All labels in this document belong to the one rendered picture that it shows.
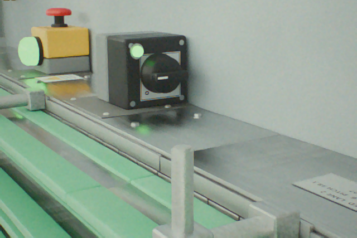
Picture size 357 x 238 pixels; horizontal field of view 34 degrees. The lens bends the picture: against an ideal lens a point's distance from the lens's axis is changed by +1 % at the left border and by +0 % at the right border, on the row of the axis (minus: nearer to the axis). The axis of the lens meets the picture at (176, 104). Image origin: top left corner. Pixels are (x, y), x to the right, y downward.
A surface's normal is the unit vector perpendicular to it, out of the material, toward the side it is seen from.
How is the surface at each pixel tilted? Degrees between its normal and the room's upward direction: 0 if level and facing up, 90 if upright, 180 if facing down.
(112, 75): 0
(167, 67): 90
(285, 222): 90
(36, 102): 90
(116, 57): 0
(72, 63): 90
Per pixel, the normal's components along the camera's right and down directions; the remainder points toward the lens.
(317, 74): -0.85, 0.11
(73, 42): 0.52, 0.18
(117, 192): 0.00, -0.98
